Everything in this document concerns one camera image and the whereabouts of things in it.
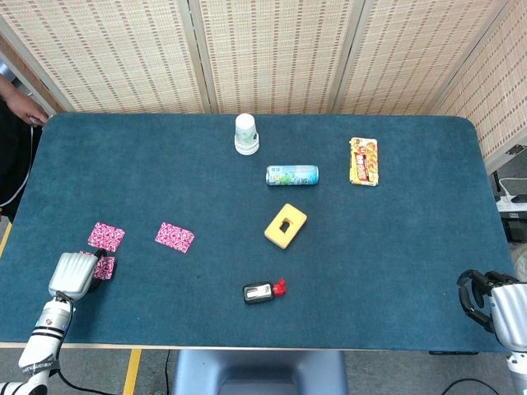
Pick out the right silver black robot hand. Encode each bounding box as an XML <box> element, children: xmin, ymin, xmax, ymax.
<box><xmin>456</xmin><ymin>269</ymin><xmax>527</xmax><ymax>353</ymax></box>

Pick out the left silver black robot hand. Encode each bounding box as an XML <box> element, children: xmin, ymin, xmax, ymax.
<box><xmin>48</xmin><ymin>248</ymin><xmax>117</xmax><ymax>301</ymax></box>

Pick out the pink patterned packet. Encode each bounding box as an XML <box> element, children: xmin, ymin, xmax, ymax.
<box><xmin>155</xmin><ymin>221</ymin><xmax>196</xmax><ymax>255</ymax></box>
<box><xmin>80</xmin><ymin>249</ymin><xmax>116</xmax><ymax>281</ymax></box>
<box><xmin>87</xmin><ymin>221</ymin><xmax>126</xmax><ymax>253</ymax></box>

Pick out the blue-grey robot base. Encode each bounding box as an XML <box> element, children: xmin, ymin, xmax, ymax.
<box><xmin>172</xmin><ymin>349</ymin><xmax>349</xmax><ymax>395</ymax></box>

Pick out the white power strip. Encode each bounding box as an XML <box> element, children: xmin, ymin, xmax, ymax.
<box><xmin>495</xmin><ymin>192</ymin><xmax>527</xmax><ymax>213</ymax></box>

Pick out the bystander black clothed torso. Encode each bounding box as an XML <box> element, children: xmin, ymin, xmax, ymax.
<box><xmin>0</xmin><ymin>99</ymin><xmax>35</xmax><ymax>219</ymax></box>

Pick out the black bottle with red cap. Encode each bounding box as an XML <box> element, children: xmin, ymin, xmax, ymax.
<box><xmin>242</xmin><ymin>277</ymin><xmax>287</xmax><ymax>305</ymax></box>

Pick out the yellow snack package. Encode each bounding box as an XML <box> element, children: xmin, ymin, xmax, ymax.
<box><xmin>348</xmin><ymin>137</ymin><xmax>380</xmax><ymax>188</ymax></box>

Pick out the white paper cup stack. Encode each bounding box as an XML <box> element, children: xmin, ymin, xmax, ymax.
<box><xmin>234</xmin><ymin>113</ymin><xmax>260</xmax><ymax>156</ymax></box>

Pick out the bamboo folding screen panel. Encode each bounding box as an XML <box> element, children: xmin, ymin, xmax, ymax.
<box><xmin>0</xmin><ymin>0</ymin><xmax>213</xmax><ymax>115</ymax></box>
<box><xmin>431</xmin><ymin>0</ymin><xmax>527</xmax><ymax>174</ymax></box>
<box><xmin>333</xmin><ymin>0</ymin><xmax>515</xmax><ymax>116</ymax></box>
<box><xmin>189</xmin><ymin>0</ymin><xmax>366</xmax><ymax>115</ymax></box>

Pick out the yellow sponge block with hole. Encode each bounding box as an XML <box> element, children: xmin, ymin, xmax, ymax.
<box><xmin>263</xmin><ymin>202</ymin><xmax>308</xmax><ymax>250</ymax></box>

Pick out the light blue drink can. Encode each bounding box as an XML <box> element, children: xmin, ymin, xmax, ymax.
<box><xmin>265</xmin><ymin>165</ymin><xmax>321</xmax><ymax>187</ymax></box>

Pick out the black floor cable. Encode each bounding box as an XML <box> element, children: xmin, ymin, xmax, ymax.
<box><xmin>441</xmin><ymin>377</ymin><xmax>514</xmax><ymax>395</ymax></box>

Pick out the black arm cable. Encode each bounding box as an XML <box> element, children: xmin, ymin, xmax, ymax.
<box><xmin>52</xmin><ymin>290</ymin><xmax>112</xmax><ymax>395</ymax></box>

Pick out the thin white cord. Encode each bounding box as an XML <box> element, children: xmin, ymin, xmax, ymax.
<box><xmin>2</xmin><ymin>123</ymin><xmax>35</xmax><ymax>207</ymax></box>

